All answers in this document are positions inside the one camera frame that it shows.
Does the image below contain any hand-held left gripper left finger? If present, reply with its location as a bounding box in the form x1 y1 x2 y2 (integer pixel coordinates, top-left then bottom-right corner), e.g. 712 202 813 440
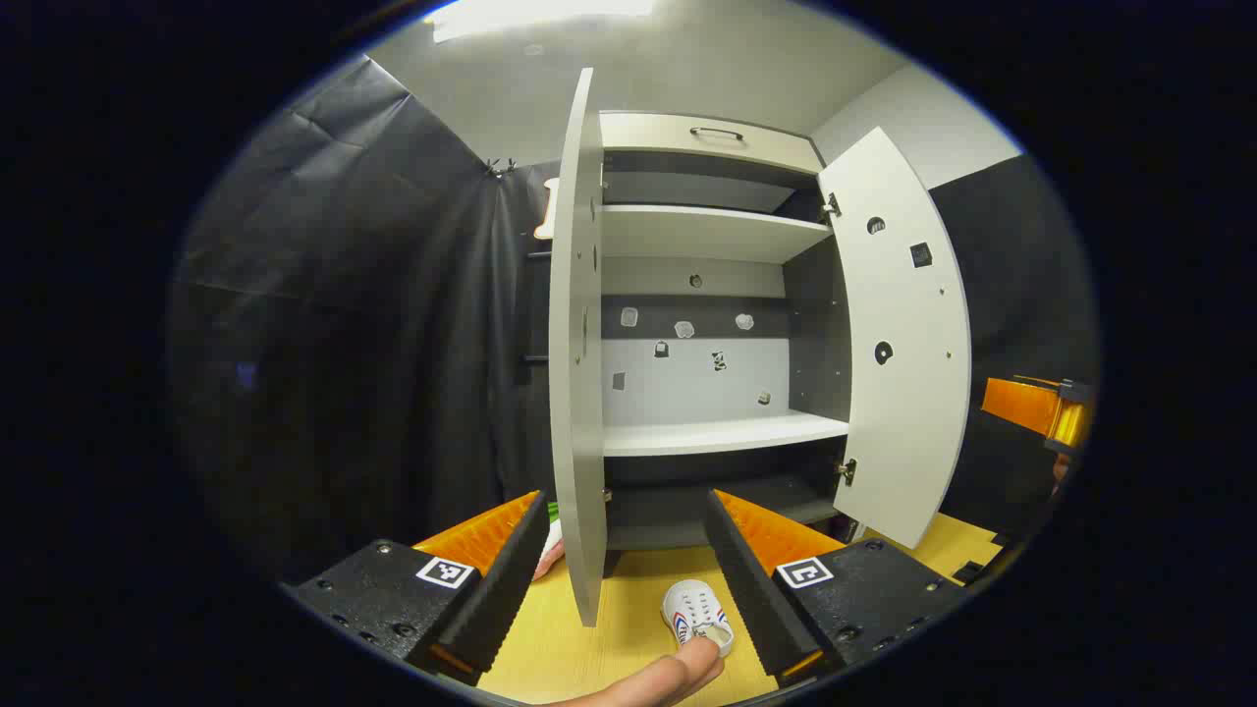
283 489 553 686

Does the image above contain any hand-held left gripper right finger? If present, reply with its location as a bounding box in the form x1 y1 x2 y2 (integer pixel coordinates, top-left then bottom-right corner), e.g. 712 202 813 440
701 487 970 689

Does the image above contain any white canvas shoe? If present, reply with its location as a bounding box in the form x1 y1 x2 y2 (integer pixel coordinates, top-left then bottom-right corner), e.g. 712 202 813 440
663 579 735 657

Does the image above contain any white cabinet door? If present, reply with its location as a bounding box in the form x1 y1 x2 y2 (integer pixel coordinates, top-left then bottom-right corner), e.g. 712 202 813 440
817 126 973 551
548 67 612 627

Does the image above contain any white shoe cabinet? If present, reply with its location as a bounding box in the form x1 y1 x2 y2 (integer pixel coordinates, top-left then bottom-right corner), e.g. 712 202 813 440
594 111 855 551

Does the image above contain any white cabinet shelf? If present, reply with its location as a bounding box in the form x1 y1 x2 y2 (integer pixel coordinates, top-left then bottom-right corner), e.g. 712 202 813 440
599 203 834 264
601 410 850 459

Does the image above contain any white cabinet drawer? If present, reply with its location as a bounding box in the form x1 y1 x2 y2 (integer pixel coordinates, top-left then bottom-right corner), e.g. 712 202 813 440
599 111 824 176

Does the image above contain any watermelon slice plush toy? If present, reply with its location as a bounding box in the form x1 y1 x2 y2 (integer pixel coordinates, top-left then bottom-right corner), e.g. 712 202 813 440
533 501 568 582

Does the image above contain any black backdrop cloth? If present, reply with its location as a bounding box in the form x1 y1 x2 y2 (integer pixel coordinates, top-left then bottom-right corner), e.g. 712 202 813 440
172 54 1096 580

